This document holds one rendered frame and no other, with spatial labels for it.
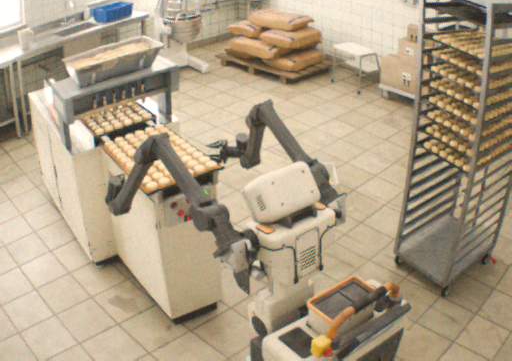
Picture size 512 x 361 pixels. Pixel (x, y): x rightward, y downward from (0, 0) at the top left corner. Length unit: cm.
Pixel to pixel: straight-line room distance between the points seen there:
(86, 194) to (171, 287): 76
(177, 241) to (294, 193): 97
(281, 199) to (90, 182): 156
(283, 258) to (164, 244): 93
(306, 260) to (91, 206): 162
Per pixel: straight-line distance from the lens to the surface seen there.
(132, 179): 224
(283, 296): 206
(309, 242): 192
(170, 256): 273
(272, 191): 183
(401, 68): 573
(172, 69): 315
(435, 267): 334
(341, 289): 194
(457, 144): 292
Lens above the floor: 218
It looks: 29 degrees down
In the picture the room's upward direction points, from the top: straight up
